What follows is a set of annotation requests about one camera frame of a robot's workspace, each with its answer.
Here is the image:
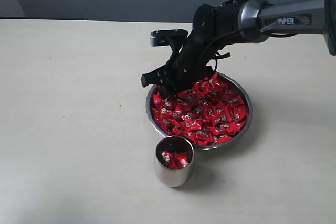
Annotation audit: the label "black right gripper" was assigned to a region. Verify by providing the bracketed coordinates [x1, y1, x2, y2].
[140, 34, 225, 98]

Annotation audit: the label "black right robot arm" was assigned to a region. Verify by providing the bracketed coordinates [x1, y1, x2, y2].
[141, 0, 335, 97]

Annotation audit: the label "red wrapped candies pile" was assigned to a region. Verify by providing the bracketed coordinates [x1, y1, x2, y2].
[151, 73, 249, 146]

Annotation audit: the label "steel bowl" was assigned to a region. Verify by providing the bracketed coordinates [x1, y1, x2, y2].
[146, 71, 254, 152]

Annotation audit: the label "red candies in cup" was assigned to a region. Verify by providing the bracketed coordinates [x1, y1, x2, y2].
[159, 151, 192, 169]

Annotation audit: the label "steel cup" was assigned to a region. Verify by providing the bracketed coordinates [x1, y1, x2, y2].
[154, 135, 195, 188]

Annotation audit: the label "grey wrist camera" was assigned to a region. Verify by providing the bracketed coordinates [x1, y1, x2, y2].
[150, 29, 188, 47]

